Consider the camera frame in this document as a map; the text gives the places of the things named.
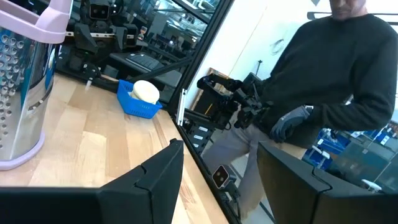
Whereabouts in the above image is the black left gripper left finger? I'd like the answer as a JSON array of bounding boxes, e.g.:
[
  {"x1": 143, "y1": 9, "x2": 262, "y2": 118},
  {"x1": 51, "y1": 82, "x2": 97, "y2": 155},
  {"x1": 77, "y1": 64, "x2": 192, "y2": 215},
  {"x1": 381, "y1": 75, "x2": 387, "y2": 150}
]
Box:
[{"x1": 99, "y1": 139, "x2": 184, "y2": 224}]

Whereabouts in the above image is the blue storage crate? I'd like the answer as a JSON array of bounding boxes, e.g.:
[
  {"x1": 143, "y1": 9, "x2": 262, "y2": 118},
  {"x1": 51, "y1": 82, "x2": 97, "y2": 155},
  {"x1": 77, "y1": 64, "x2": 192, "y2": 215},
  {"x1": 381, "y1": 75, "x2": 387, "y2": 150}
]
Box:
[{"x1": 303, "y1": 127, "x2": 346, "y2": 170}]

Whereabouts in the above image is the silver aluminium bracket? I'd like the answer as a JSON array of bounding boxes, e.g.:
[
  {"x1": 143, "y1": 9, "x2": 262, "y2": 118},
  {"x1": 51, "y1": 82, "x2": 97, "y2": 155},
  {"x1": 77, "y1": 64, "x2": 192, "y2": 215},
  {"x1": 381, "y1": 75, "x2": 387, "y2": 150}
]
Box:
[{"x1": 175, "y1": 88, "x2": 188, "y2": 127}]

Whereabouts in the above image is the white tape roll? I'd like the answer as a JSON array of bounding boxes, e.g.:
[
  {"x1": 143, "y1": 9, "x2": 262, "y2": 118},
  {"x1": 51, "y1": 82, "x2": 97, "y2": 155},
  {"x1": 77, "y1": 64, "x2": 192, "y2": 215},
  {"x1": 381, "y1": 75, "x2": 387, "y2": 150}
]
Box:
[{"x1": 129, "y1": 80, "x2": 161, "y2": 105}]

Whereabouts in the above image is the person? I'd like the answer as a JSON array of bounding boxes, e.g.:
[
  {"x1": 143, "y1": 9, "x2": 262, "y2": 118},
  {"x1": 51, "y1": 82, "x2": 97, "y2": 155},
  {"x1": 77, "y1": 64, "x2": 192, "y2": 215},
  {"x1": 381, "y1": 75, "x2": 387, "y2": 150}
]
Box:
[{"x1": 201, "y1": 0, "x2": 398, "y2": 220}]

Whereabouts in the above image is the small blue plastic basket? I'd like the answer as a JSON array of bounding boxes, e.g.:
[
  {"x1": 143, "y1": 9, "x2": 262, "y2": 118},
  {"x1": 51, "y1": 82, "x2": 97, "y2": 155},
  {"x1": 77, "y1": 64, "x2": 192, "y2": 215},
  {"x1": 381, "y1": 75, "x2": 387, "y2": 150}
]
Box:
[{"x1": 116, "y1": 79, "x2": 164, "y2": 120}]

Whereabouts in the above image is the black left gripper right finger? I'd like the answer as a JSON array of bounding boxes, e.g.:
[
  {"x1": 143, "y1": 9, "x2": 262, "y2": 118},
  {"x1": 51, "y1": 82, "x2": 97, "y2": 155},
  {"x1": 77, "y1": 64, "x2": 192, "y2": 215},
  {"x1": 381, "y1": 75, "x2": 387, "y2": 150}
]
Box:
[{"x1": 257, "y1": 142, "x2": 398, "y2": 224}]

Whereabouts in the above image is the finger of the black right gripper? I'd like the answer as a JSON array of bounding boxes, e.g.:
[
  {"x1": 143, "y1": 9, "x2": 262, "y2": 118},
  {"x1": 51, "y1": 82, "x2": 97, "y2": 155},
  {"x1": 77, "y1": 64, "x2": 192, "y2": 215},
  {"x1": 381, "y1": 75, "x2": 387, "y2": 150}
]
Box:
[
  {"x1": 73, "y1": 23, "x2": 99, "y2": 54},
  {"x1": 111, "y1": 23, "x2": 139, "y2": 51}
]

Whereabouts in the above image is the person's hand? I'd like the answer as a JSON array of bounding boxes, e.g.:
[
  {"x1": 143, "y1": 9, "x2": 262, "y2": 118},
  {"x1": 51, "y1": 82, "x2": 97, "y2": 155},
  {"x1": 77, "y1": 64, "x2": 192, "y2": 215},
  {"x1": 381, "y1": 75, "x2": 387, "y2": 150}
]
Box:
[{"x1": 269, "y1": 105, "x2": 312, "y2": 144}]

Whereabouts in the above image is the small table-level camera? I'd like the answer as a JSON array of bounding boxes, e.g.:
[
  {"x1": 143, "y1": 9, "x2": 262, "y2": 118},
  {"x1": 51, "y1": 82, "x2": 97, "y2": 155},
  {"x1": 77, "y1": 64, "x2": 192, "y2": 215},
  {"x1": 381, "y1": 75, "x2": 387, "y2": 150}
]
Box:
[{"x1": 211, "y1": 164, "x2": 231, "y2": 190}]

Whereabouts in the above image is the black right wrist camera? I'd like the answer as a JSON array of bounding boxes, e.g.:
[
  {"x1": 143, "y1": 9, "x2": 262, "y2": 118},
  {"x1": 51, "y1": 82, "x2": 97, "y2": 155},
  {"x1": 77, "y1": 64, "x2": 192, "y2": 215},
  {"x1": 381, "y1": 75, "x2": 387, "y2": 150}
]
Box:
[{"x1": 89, "y1": 2, "x2": 111, "y2": 20}]

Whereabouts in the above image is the black equipment rig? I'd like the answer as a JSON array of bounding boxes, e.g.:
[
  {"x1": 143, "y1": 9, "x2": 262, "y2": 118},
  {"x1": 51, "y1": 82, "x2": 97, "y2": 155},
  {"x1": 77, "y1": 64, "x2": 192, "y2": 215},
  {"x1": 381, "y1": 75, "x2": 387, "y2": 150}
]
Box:
[{"x1": 196, "y1": 73, "x2": 274, "y2": 131}]

